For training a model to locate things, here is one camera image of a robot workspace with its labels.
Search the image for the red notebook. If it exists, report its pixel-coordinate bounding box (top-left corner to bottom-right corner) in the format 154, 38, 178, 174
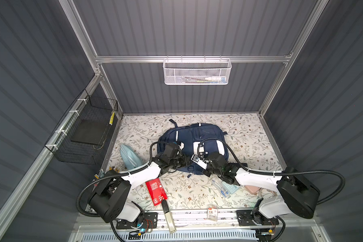
145, 178, 168, 206

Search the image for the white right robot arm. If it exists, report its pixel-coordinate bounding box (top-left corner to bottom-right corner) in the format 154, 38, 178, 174
194, 139, 346, 219

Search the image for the navy blue student backpack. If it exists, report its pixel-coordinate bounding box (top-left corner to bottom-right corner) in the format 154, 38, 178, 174
157, 123, 229, 161

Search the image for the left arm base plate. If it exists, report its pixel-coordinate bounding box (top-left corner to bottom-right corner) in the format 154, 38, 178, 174
115, 212, 158, 229

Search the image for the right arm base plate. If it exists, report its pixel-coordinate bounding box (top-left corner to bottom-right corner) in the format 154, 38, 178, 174
236, 210, 280, 226

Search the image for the light blue cloth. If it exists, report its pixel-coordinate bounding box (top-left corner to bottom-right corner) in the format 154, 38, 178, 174
120, 144, 144, 170

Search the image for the black wire wall basket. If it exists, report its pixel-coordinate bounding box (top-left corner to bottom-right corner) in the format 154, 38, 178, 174
45, 92, 118, 165

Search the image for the white wire mesh basket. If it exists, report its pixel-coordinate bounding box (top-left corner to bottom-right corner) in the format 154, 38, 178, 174
162, 58, 232, 85

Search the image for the clear blue pen case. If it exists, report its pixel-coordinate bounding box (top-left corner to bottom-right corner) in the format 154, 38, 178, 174
211, 179, 231, 199

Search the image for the small clear packet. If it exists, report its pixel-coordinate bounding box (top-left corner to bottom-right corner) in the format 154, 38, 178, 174
207, 205, 218, 221

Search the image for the black silver stapler tool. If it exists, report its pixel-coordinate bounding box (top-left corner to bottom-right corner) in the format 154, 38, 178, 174
161, 200, 176, 234

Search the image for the light green calculator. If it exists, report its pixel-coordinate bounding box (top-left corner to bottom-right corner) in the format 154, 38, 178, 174
223, 183, 241, 194

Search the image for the pink pouch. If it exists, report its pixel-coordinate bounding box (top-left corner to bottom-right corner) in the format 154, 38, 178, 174
244, 185, 261, 195

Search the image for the white tube in basket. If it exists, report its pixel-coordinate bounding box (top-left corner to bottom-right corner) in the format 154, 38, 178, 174
205, 76, 226, 83

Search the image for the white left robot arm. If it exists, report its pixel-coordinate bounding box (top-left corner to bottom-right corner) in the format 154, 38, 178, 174
76, 141, 192, 226

